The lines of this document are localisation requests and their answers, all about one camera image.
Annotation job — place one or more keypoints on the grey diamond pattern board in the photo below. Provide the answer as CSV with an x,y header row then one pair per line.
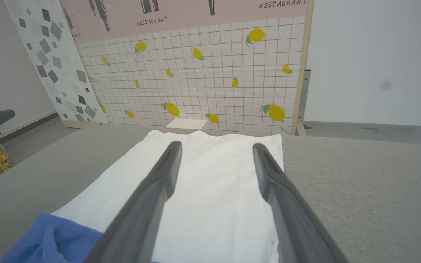
x,y
59,65

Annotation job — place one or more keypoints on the lemon tile print wall panel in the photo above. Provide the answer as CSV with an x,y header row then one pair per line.
x,y
214,73

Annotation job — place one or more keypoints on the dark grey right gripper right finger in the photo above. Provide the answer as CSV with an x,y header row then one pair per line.
x,y
291,219

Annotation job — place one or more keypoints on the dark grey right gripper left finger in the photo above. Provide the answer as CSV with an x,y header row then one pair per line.
x,y
144,212

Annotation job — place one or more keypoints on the grey metal panel bracket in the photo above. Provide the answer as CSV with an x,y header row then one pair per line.
x,y
303,102

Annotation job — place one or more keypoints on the blue and white garment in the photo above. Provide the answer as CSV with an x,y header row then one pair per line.
x,y
214,204

